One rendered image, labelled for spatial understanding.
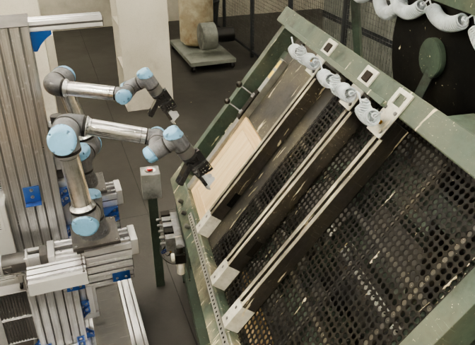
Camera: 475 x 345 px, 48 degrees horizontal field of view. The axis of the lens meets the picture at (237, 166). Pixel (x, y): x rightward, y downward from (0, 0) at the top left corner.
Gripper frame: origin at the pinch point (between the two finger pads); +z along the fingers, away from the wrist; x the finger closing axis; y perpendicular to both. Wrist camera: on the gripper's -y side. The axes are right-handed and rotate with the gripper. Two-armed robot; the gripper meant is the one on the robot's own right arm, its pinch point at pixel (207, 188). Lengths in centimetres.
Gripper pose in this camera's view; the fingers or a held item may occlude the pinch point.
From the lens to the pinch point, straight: 248.1
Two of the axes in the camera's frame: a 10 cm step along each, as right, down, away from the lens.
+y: 7.7, -6.2, 1.2
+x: -4.2, -3.7, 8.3
